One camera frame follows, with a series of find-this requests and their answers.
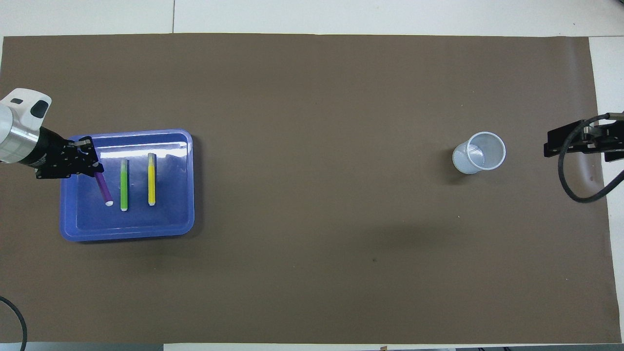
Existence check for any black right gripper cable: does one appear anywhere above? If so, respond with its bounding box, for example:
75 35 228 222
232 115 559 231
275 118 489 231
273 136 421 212
558 113 624 204

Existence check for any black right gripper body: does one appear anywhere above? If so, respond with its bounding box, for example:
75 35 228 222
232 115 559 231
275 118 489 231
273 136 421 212
584 119 624 164

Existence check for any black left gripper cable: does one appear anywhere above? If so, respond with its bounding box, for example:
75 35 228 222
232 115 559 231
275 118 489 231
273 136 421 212
0 296 28 351

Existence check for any yellow marker pen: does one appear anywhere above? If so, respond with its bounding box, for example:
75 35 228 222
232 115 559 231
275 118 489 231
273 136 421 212
148 153 157 207

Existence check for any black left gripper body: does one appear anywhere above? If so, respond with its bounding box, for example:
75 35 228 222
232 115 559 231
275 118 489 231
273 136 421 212
35 128 74 180

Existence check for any green marker pen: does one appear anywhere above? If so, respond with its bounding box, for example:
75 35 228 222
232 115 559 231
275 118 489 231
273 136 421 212
120 159 129 212

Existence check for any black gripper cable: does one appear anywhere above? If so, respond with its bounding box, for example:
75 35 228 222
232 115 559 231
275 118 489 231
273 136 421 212
0 296 28 351
558 113 624 204

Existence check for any purple marker pen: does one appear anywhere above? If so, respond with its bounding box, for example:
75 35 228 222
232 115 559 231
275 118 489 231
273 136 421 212
95 172 114 207

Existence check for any translucent plastic cup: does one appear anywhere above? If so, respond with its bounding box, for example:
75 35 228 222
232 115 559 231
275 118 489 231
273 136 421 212
452 131 507 175

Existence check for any blue plastic tray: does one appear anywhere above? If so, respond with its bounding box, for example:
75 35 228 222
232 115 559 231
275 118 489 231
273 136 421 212
59 129 195 243

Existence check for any brown table mat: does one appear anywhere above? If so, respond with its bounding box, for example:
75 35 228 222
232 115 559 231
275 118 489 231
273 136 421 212
0 33 622 344

